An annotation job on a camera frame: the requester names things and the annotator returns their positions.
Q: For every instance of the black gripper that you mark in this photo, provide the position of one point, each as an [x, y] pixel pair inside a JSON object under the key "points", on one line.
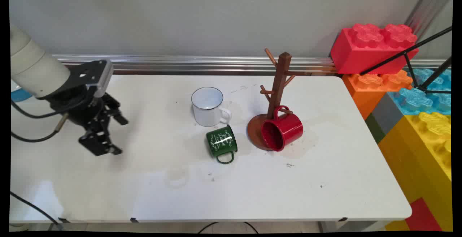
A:
{"points": [[83, 110]]}

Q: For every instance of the red speckled mug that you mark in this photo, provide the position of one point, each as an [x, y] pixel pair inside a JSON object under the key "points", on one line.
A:
{"points": [[288, 130]]}

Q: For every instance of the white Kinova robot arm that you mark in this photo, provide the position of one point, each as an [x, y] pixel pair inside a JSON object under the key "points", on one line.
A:
{"points": [[32, 67]]}

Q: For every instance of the blue bowl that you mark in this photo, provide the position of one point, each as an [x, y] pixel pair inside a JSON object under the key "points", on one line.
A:
{"points": [[20, 95]]}

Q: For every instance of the white enamel mug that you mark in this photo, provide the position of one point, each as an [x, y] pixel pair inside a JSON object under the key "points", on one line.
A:
{"points": [[207, 116]]}

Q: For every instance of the green enamel mug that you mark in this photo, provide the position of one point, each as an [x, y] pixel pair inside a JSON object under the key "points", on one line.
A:
{"points": [[220, 141]]}

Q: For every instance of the brown wooden mug tree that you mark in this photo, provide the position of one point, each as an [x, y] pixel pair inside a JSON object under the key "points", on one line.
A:
{"points": [[278, 85]]}

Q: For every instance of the giant orange toy brick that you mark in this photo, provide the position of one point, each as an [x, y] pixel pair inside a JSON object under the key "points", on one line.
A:
{"points": [[364, 92]]}

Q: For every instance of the giant red toy brick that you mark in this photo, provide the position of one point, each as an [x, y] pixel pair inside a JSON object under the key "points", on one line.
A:
{"points": [[361, 52]]}

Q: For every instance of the giant dark green toy brick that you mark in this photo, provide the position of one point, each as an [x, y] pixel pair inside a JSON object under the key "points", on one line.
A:
{"points": [[375, 130]]}

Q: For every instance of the giant grey toy brick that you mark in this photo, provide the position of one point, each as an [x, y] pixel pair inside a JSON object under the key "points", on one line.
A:
{"points": [[388, 116]]}

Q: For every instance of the black tripod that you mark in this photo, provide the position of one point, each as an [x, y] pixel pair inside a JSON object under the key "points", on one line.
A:
{"points": [[406, 52]]}

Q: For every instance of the giant blue toy brick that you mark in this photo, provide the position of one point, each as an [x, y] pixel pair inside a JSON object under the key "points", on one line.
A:
{"points": [[415, 101]]}

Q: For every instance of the giant yellow toy brick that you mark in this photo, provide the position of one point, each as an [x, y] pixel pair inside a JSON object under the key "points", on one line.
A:
{"points": [[422, 146]]}

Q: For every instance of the red brick in yellow stack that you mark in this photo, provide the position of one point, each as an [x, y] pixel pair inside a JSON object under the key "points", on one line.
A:
{"points": [[422, 217]]}

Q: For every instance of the slanted aluminium profile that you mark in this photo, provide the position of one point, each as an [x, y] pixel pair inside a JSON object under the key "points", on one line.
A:
{"points": [[429, 2]]}

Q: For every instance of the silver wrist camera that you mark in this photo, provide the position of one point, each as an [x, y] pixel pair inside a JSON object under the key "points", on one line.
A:
{"points": [[104, 76]]}

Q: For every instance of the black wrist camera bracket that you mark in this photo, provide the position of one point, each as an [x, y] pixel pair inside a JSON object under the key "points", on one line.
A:
{"points": [[81, 74]]}

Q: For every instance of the horizontal aluminium rail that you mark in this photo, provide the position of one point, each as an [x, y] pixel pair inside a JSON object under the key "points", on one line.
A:
{"points": [[180, 63]]}

